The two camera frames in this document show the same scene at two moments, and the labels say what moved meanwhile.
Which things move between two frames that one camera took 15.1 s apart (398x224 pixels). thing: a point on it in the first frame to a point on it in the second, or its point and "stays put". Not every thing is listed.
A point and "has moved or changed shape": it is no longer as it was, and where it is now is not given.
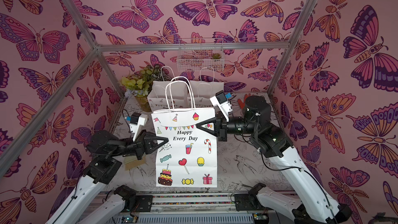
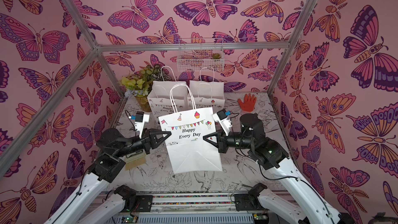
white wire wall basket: x=201 y=55 stays put
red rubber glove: x=242 y=104 stays put
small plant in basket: x=216 y=56 stays put
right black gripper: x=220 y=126 to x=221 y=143
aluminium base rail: x=188 y=207 stays put
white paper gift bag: x=189 y=159 has moved or changed shape
